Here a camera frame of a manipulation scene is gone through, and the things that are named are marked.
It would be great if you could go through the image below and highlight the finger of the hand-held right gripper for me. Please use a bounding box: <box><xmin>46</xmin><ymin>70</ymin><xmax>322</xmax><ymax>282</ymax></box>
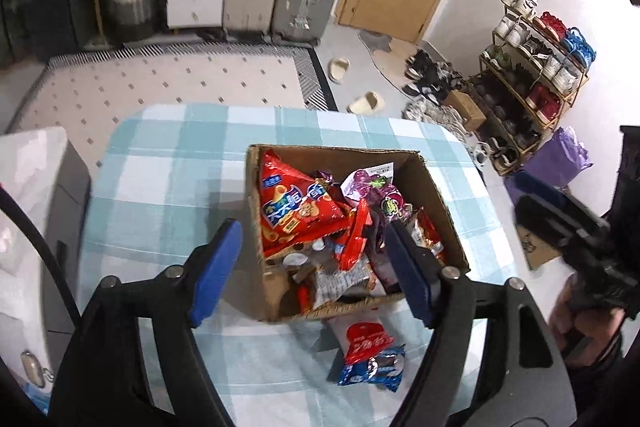
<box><xmin>515</xmin><ymin>194</ymin><xmax>615</xmax><ymax>277</ymax></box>

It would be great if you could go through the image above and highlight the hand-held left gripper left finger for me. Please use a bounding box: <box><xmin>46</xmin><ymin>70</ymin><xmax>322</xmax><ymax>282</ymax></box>
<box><xmin>47</xmin><ymin>219</ymin><xmax>244</xmax><ymax>427</ymax></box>

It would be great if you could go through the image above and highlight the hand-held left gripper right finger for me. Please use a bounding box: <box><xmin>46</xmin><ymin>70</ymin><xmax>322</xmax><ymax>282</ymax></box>
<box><xmin>382</xmin><ymin>221</ymin><xmax>577</xmax><ymax>427</ymax></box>

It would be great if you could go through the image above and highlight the brown and red snack packet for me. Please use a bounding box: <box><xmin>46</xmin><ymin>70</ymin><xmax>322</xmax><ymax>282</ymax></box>
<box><xmin>410</xmin><ymin>207</ymin><xmax>447</xmax><ymax>264</ymax></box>

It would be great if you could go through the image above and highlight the white printed snack packet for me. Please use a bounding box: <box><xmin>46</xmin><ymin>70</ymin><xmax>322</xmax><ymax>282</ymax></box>
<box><xmin>311</xmin><ymin>257</ymin><xmax>387</xmax><ymax>310</ymax></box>

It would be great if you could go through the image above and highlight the brown cardboard box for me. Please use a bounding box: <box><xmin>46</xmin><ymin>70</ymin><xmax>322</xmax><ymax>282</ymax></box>
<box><xmin>244</xmin><ymin>144</ymin><xmax>471</xmax><ymax>323</ymax></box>

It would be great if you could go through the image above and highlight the dark purple candy packet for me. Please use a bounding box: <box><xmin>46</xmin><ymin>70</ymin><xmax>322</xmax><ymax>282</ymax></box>
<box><xmin>372</xmin><ymin>187</ymin><xmax>414</xmax><ymax>226</ymax></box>

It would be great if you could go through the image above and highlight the red and white snack packet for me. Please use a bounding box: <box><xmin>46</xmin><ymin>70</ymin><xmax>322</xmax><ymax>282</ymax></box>
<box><xmin>325</xmin><ymin>314</ymin><xmax>397</xmax><ymax>366</ymax></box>

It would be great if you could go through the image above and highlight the large red chips bag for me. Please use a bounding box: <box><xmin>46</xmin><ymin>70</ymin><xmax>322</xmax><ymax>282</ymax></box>
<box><xmin>257</xmin><ymin>149</ymin><xmax>357</xmax><ymax>258</ymax></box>

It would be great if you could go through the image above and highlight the blue cookie packet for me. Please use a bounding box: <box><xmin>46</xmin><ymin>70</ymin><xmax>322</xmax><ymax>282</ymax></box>
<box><xmin>337</xmin><ymin>344</ymin><xmax>407</xmax><ymax>394</ymax></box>

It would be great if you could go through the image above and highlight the person's right hand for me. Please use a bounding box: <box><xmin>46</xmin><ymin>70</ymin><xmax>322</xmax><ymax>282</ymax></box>
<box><xmin>547</xmin><ymin>274</ymin><xmax>626</xmax><ymax>364</ymax></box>

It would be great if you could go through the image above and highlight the flat cardboard box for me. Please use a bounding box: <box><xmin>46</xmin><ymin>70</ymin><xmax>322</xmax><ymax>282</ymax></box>
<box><xmin>517</xmin><ymin>222</ymin><xmax>567</xmax><ymax>271</ymax></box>

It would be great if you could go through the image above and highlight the purple bag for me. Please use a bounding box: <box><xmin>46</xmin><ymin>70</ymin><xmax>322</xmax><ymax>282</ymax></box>
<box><xmin>505</xmin><ymin>127</ymin><xmax>594</xmax><ymax>196</ymax></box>

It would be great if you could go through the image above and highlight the shoe rack with shoes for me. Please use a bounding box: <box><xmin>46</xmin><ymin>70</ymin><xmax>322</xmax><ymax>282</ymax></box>
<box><xmin>477</xmin><ymin>0</ymin><xmax>597</xmax><ymax>176</ymax></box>

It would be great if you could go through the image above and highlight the small brown shoe box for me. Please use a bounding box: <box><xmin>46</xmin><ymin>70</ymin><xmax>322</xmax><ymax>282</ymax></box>
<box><xmin>442</xmin><ymin>89</ymin><xmax>489</xmax><ymax>134</ymax></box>

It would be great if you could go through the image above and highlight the white side cabinet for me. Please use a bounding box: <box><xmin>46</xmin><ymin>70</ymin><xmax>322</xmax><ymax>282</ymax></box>
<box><xmin>0</xmin><ymin>126</ymin><xmax>94</xmax><ymax>360</ymax></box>

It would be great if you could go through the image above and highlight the pile of shoes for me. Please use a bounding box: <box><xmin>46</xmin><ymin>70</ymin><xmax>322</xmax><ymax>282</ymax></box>
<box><xmin>401</xmin><ymin>49</ymin><xmax>475</xmax><ymax>144</ymax></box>

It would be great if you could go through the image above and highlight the patterned rug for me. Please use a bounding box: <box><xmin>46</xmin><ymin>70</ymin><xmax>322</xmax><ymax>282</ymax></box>
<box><xmin>5</xmin><ymin>42</ymin><xmax>342</xmax><ymax>138</ymax></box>

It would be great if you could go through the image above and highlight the earbud case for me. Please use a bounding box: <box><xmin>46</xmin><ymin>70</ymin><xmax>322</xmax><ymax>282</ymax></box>
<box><xmin>20</xmin><ymin>349</ymin><xmax>52</xmax><ymax>389</ymax></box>

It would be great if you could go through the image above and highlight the grey door mat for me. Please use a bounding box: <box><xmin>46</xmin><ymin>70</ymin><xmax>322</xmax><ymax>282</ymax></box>
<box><xmin>358</xmin><ymin>29</ymin><xmax>422</xmax><ymax>66</ymax></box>

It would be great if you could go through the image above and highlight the black cable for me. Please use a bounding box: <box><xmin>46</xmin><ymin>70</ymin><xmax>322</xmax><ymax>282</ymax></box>
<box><xmin>0</xmin><ymin>187</ymin><xmax>82</xmax><ymax>334</ymax></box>

